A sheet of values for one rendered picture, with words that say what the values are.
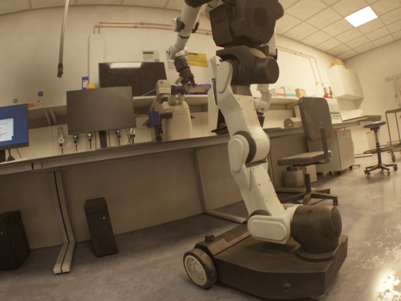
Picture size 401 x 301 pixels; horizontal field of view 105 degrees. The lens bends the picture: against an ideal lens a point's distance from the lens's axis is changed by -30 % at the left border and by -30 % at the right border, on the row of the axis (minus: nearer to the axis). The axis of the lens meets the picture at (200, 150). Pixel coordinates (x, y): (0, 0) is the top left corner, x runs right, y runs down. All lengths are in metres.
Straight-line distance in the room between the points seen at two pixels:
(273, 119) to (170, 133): 2.06
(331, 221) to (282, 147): 2.57
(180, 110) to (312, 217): 1.10
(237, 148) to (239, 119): 0.13
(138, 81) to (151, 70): 0.20
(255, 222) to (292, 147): 2.65
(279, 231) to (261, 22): 0.86
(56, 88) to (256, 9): 2.07
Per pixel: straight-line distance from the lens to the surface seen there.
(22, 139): 1.85
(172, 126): 1.49
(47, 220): 2.25
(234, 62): 1.00
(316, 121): 1.87
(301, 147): 3.70
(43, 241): 2.32
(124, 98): 1.77
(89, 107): 1.72
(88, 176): 2.15
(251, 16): 0.97
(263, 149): 0.95
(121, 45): 2.73
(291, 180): 3.06
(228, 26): 0.98
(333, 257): 0.87
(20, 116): 1.91
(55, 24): 2.93
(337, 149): 3.43
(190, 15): 1.11
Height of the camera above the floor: 0.61
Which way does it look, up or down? 2 degrees up
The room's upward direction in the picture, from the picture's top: 9 degrees counter-clockwise
